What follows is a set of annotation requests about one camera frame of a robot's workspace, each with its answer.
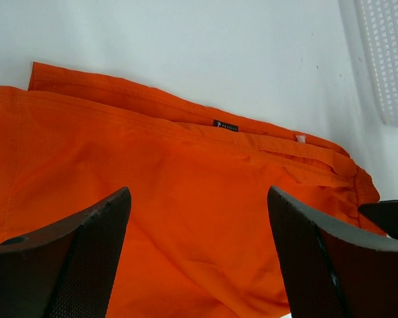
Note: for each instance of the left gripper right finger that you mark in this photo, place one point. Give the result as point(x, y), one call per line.
point(331, 268)

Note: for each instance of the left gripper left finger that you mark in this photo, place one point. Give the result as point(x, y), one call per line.
point(67, 268)

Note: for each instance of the lime green shorts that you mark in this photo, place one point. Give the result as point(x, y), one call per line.
point(286, 314)

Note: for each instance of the white plastic basket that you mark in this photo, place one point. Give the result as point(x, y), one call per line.
point(371, 29)

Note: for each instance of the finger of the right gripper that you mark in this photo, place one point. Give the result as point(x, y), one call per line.
point(384, 214)

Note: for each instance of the orange shorts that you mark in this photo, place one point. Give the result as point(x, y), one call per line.
point(199, 242)

